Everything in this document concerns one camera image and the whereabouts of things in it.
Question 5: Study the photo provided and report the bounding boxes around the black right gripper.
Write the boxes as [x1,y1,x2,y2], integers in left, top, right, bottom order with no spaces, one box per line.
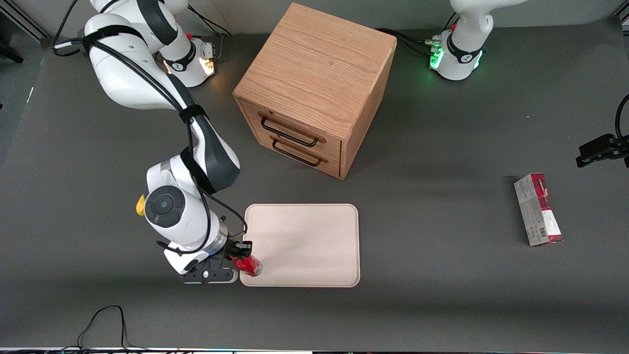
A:
[196,240,254,272]

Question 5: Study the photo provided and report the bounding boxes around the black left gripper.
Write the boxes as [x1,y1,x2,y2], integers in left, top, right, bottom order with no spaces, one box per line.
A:
[576,134,629,168]

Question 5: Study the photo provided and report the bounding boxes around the red coke bottle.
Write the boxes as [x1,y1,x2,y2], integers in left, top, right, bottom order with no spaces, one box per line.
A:
[231,254,264,276]

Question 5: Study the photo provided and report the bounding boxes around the beige rectangular tray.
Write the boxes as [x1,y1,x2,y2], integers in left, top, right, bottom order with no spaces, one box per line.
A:
[239,204,361,288]

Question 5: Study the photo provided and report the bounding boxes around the red and grey carton box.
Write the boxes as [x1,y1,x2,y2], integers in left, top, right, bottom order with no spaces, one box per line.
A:
[514,173,564,247]

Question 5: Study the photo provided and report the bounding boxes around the wooden drawer front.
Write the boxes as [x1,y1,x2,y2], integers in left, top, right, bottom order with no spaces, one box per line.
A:
[239,98,343,159]
[251,129,343,178]

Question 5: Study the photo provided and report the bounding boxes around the wooden drawer cabinet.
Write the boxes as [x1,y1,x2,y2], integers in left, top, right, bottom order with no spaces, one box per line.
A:
[232,2,398,180]

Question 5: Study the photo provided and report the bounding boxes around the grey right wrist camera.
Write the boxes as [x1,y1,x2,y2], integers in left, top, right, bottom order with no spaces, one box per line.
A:
[179,268,240,285]

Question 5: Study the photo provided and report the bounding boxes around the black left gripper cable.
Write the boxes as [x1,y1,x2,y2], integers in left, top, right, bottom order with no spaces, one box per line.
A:
[615,93,629,142]

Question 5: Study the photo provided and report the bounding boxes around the black frame rail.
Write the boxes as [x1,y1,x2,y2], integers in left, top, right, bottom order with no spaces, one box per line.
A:
[609,10,629,56]
[0,0,52,42]

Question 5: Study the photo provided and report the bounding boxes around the black drawer handle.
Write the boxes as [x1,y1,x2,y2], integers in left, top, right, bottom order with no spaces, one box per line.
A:
[270,135,329,167]
[258,112,326,148]

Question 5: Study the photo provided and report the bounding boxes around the black looped table cable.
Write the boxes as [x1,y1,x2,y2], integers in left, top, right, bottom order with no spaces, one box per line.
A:
[76,305,148,353]

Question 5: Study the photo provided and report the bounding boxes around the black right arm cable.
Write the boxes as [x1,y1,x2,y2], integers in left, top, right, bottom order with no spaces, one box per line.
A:
[53,0,248,256]

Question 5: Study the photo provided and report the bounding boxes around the black left arm base cables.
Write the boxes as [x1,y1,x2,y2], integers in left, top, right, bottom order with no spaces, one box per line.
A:
[376,28,442,57]

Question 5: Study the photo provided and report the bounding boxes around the black arm base cables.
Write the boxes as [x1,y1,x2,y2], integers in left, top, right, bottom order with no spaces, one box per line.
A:
[376,28,442,57]
[186,5,234,62]

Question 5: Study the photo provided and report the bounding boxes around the black right arm base cables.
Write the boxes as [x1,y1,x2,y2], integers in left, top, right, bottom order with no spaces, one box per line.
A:
[186,5,234,62]

